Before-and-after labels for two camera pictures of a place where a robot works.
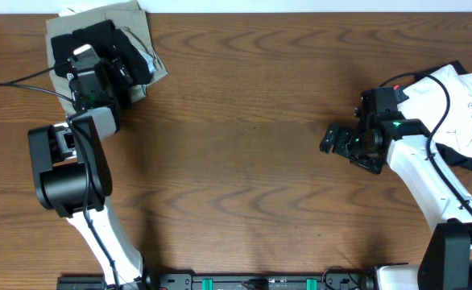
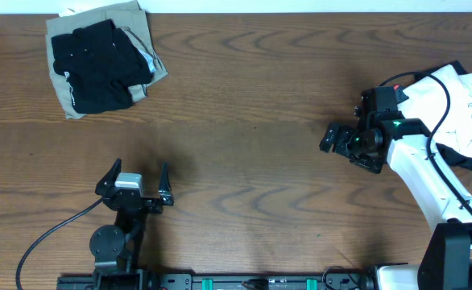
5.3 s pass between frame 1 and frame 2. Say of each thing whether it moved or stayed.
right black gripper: stayed
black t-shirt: stayed
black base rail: stayed
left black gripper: moved
